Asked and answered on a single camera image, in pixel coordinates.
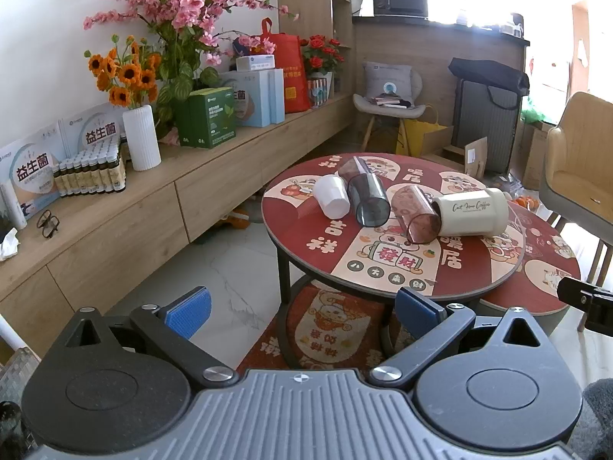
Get white printed display box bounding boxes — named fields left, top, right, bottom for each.
left=58, top=103, right=123, bottom=160
left=0, top=136, right=62, bottom=216

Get white cup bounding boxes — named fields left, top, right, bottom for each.
left=313, top=175, right=352, bottom=218

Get row of small brown bottles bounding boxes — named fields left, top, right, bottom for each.
left=52, top=134, right=128, bottom=198

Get cream mug with script print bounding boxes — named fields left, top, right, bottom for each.
left=431, top=188, right=512, bottom=238

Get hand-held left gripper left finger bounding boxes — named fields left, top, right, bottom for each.
left=60, top=286, right=239, bottom=386

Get pink blossom branches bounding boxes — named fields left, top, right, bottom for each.
left=83, top=0, right=300, bottom=106

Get dark grey transparent cup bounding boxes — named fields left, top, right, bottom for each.
left=339, top=156, right=391, bottom=227

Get white tissue box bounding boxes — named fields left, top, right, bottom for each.
left=236, top=54, right=276, bottom=72

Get green product box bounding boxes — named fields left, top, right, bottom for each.
left=173, top=87, right=237, bottom=149

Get grey printed cushion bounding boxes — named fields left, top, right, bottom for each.
left=362, top=61, right=413, bottom=103

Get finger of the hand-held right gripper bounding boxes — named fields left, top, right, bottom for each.
left=557, top=275, right=613, bottom=306
left=581, top=294, right=613, bottom=334

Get grey fuzzy cloth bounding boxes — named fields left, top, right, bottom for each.
left=581, top=378, right=613, bottom=460

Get wooden counter with dark top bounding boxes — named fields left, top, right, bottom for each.
left=352, top=13, right=531, bottom=145

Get white chair with wooden legs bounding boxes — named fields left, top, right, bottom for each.
left=352, top=71, right=427, bottom=154

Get light blue product box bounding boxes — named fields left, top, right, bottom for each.
left=218, top=68, right=286, bottom=128

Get grey woven basket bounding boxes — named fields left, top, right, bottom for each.
left=0, top=345, right=45, bottom=460

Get long wooden sideboard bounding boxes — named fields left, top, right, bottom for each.
left=0, top=92, right=356, bottom=353

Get orange sunflower bouquet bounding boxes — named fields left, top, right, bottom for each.
left=84, top=34, right=162, bottom=110

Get yellow paper bag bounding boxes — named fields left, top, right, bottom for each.
left=395, top=104, right=454, bottom=158

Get crumpled white tissue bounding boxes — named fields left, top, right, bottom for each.
left=0, top=227, right=21, bottom=263

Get white tube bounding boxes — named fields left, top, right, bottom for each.
left=0, top=183, right=28, bottom=230

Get red rose bouquet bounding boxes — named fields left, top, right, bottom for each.
left=301, top=34, right=346, bottom=107

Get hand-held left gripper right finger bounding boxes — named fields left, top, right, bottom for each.
left=368, top=286, right=549, bottom=388

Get black eyeglasses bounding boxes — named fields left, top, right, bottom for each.
left=36, top=209, right=61, bottom=239

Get black printer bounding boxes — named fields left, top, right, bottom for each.
left=372, top=0, right=429, bottom=16

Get beige armchair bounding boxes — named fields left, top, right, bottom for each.
left=539, top=91, right=613, bottom=288

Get low round red printed table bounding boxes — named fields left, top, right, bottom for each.
left=478, top=199, right=582, bottom=317

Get pink transparent cup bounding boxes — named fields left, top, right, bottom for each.
left=391, top=185, right=442, bottom=245

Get white ribbed vase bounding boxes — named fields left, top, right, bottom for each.
left=122, top=104, right=162, bottom=172

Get brown cardboard box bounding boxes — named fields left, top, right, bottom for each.
left=510, top=120, right=556, bottom=191

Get red tote bag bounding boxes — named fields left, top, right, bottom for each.
left=259, top=18, right=312, bottom=114

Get wooden shelf unit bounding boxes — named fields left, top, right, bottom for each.
left=276, top=0, right=355, bottom=101

